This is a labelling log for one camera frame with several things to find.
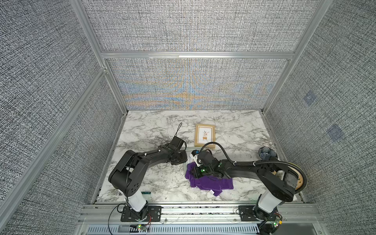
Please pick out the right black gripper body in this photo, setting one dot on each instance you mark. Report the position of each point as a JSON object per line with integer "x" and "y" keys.
{"x": 201, "y": 172}

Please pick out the bowl of grey stones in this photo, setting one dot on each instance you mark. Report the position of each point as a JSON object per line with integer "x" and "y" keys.
{"x": 266, "y": 153}

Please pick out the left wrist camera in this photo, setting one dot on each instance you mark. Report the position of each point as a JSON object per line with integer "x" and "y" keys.
{"x": 176, "y": 143}

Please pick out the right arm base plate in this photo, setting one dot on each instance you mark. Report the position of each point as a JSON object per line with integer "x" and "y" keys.
{"x": 247, "y": 213}

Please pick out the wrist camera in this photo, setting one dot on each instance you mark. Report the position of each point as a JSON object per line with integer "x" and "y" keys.
{"x": 194, "y": 154}
{"x": 176, "y": 143}

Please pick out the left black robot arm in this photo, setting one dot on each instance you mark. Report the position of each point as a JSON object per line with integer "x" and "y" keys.
{"x": 131, "y": 169}

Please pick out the purple cloth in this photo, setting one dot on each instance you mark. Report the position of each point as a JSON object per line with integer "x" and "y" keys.
{"x": 207, "y": 183}

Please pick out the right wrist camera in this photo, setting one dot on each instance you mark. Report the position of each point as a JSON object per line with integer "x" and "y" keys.
{"x": 194, "y": 154}

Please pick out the aluminium front rail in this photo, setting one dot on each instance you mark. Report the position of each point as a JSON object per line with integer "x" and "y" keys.
{"x": 214, "y": 212}

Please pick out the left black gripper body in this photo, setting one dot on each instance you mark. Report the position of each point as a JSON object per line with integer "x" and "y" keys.
{"x": 180, "y": 158}

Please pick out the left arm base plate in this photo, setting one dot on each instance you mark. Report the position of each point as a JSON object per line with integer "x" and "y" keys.
{"x": 147, "y": 214}

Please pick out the light wooden picture frame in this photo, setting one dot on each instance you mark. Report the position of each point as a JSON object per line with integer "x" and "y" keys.
{"x": 204, "y": 133}

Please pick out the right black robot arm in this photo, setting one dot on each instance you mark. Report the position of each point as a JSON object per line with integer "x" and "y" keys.
{"x": 282, "y": 179}

